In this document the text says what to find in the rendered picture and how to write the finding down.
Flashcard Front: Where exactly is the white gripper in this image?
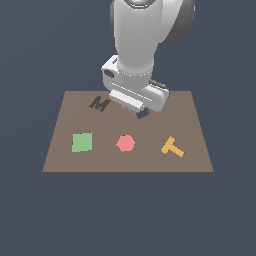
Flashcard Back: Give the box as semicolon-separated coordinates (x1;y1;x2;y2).
101;55;171;120

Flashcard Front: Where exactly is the brown board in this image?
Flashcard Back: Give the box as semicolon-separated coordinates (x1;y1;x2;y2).
41;90;215;174

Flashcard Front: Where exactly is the pink hexagon block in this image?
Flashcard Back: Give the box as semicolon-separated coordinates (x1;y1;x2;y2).
116;134;136;153

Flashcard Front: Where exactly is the dark letter M block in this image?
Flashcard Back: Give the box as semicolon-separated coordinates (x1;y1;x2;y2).
88;95;111;113

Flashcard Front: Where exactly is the orange T-shaped block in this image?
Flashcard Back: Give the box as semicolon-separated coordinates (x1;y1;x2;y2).
160;135;185;158

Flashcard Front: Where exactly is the green square block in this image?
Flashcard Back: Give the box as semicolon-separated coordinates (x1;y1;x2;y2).
71;132;93;153

